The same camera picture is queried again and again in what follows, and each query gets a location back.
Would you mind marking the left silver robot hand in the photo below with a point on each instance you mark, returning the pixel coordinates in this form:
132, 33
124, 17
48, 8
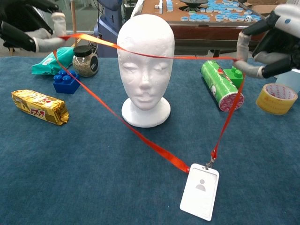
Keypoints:
21, 25

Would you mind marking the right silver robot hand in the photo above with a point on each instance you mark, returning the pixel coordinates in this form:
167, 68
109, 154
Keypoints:
276, 56

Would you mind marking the white ID badge holder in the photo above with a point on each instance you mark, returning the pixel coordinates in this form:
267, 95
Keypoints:
199, 194

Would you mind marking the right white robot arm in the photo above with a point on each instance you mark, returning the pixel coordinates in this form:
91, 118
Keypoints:
290, 25

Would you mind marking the white foam mannequin head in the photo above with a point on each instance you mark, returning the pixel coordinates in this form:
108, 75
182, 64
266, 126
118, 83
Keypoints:
145, 77

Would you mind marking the light blue paper cup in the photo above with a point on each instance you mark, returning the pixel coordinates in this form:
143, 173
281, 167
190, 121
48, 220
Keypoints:
290, 82

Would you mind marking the blue white mahjong tile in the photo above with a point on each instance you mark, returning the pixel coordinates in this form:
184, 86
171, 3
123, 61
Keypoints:
259, 18
185, 18

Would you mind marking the teal wet wipes pack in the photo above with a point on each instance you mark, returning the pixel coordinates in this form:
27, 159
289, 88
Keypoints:
47, 63

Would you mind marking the white face-up mahjong tile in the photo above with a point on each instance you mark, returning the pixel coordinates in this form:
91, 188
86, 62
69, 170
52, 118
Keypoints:
249, 18

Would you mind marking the green toy building brick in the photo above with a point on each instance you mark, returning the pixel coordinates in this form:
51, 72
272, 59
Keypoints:
234, 77

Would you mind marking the yellow packing tape roll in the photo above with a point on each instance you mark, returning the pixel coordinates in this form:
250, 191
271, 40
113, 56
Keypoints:
269, 104

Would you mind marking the brown cardboard box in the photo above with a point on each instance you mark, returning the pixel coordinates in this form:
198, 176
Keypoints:
262, 8

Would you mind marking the wooden pole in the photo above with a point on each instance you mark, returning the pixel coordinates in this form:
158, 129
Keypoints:
74, 23

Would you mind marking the green chips can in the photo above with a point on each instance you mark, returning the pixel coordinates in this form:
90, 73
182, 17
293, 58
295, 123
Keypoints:
218, 82

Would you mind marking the brown mahjong table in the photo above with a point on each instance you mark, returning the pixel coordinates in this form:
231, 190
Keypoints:
211, 32

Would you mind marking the blue toy building brick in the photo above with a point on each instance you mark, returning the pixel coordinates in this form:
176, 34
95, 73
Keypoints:
66, 86

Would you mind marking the glass jar with black lid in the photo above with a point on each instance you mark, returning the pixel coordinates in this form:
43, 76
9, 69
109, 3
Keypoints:
85, 66

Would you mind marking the gold yellow biscuit pack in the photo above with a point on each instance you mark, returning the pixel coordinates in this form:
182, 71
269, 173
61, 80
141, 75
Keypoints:
37, 105

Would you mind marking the blue grey machine base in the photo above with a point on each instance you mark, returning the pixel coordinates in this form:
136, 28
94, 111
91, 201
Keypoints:
107, 28

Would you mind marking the black round table console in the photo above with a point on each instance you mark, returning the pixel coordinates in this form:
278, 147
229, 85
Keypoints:
193, 2

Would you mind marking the dark blue table cloth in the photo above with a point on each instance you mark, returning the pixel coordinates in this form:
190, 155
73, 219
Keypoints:
93, 175

